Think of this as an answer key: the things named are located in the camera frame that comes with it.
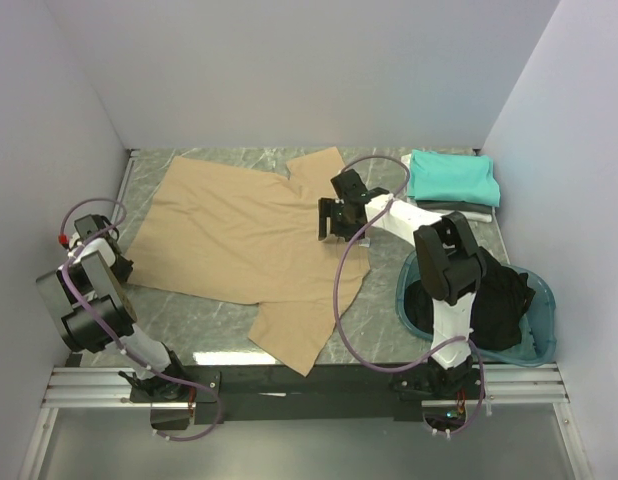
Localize beige t-shirt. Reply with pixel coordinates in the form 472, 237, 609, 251
127, 147, 370, 375

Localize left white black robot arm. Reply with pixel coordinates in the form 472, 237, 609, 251
36, 215, 190, 401

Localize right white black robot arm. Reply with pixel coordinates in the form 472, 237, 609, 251
318, 170, 487, 393

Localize folded white t-shirt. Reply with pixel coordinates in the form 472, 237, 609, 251
400, 154, 495, 223

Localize folded teal t-shirt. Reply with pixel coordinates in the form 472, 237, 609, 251
407, 150, 501, 207

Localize folded dark grey t-shirt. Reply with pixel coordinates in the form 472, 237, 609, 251
416, 200, 492, 214

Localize black clothes in basket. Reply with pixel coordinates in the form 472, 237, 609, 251
403, 247, 535, 351

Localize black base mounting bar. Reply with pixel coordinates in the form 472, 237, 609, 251
120, 362, 480, 425

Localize teal plastic basket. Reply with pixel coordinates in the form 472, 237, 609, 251
396, 254, 557, 367

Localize aluminium rail frame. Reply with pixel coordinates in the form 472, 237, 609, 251
38, 149, 573, 409

